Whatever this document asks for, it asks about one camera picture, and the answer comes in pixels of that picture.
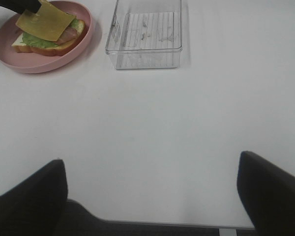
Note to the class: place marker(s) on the white bread slice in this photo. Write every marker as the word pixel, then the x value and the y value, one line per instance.
pixel 56 51

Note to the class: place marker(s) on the yellow cheese slice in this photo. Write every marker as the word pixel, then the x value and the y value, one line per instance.
pixel 48 23

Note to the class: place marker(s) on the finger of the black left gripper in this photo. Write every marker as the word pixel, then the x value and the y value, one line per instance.
pixel 19 6

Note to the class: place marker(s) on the pink round plate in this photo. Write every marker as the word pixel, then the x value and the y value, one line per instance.
pixel 35 63

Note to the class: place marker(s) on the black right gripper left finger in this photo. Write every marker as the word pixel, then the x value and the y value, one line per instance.
pixel 34 207

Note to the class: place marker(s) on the green lettuce leaf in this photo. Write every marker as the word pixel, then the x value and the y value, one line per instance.
pixel 33 41

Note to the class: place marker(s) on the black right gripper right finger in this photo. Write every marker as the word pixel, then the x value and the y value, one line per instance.
pixel 267 193

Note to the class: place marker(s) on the clear right plastic container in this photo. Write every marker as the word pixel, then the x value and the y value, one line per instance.
pixel 145 34

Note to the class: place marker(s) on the white table leg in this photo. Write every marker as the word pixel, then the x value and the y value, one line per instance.
pixel 227 232

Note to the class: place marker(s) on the pink bacon strip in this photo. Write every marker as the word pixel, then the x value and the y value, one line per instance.
pixel 69 34

